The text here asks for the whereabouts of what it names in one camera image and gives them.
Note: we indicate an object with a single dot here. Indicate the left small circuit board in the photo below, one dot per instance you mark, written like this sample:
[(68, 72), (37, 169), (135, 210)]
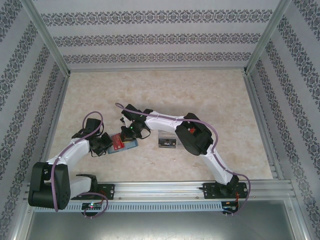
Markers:
[(92, 206)]

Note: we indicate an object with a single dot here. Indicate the small circuit board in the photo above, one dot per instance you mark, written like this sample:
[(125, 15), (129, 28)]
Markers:
[(92, 206), (230, 205)]

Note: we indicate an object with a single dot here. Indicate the clear plastic box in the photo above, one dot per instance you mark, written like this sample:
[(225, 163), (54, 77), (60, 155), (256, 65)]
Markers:
[(178, 141)]

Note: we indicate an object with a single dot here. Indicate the aluminium frame side rail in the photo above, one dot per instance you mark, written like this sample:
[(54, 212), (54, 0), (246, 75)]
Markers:
[(47, 135), (265, 130)]

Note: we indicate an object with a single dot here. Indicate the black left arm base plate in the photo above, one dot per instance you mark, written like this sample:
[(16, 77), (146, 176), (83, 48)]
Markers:
[(106, 191)]

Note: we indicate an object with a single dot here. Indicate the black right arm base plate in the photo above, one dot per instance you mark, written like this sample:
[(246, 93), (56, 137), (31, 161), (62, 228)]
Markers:
[(212, 191)]

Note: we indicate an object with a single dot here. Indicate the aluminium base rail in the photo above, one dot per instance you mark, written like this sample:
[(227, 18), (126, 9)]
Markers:
[(160, 188)]

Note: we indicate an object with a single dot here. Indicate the black card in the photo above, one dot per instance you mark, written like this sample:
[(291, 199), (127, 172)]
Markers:
[(167, 143)]

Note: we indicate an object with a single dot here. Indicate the aluminium frame post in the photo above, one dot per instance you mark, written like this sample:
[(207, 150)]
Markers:
[(47, 37), (268, 35)]

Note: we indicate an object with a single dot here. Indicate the grey metal sheet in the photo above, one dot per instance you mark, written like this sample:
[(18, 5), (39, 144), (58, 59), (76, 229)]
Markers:
[(160, 226)]

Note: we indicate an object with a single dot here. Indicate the right small circuit board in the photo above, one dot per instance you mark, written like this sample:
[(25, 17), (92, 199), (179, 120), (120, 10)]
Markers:
[(230, 205)]

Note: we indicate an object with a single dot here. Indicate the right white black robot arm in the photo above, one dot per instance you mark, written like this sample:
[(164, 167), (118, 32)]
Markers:
[(165, 123)]

